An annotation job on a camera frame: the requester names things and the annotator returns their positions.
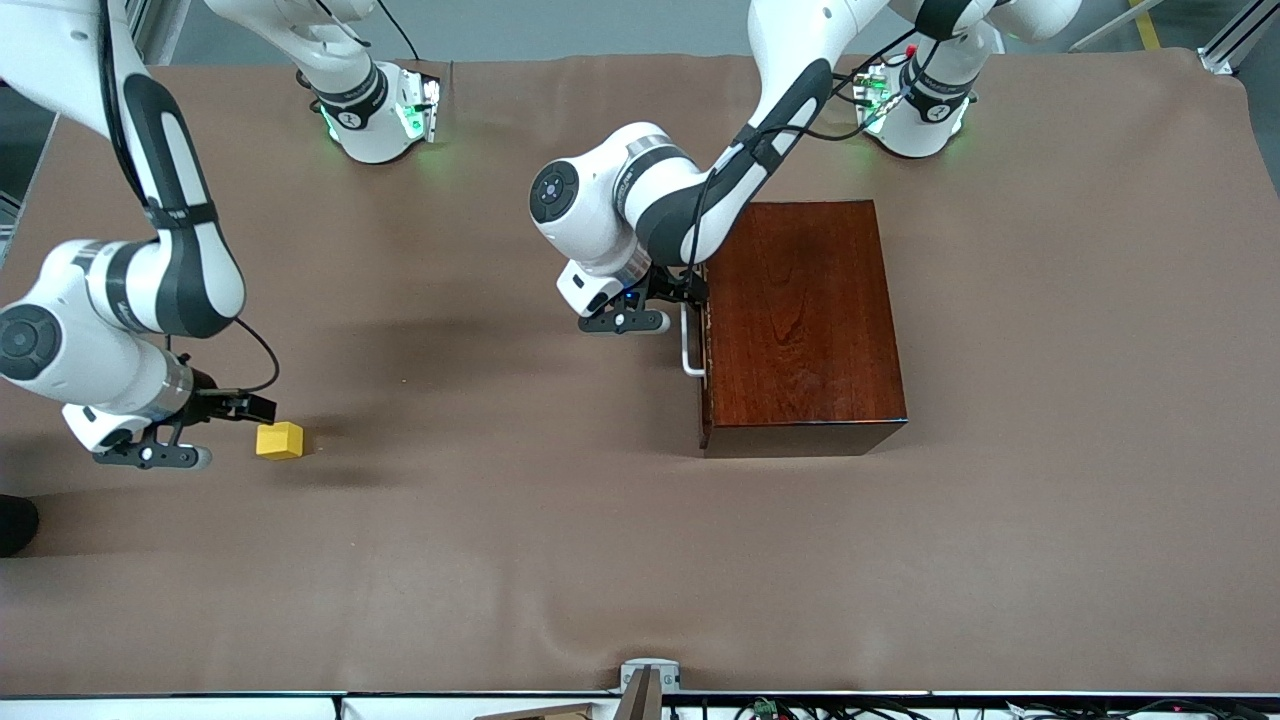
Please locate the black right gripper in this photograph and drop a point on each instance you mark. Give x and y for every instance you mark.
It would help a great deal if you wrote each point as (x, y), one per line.
(212, 400)

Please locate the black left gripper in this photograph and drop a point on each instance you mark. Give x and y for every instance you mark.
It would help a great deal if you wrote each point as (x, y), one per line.
(668, 285)

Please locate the yellow block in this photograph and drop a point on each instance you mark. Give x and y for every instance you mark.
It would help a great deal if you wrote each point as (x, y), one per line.
(279, 440)

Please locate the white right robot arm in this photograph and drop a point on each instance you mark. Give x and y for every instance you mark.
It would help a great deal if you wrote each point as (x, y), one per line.
(180, 200)

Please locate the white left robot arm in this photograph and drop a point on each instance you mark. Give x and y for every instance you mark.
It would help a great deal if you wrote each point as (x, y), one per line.
(660, 190)

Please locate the dark red wooden cabinet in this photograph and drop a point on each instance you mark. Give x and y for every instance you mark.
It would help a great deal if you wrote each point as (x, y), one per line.
(810, 320)

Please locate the black rounded object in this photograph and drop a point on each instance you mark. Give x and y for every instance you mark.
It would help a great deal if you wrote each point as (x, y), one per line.
(15, 525)

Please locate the brown table cloth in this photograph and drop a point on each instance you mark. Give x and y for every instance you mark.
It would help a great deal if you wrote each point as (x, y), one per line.
(500, 550)

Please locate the brown cardboard piece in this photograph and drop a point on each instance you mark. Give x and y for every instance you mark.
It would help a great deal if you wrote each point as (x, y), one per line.
(540, 712)

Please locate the aluminium frame profile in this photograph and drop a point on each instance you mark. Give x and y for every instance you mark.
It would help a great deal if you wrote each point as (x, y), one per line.
(1240, 35)
(160, 25)

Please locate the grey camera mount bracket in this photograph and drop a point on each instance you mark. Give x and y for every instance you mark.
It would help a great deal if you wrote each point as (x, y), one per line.
(648, 678)

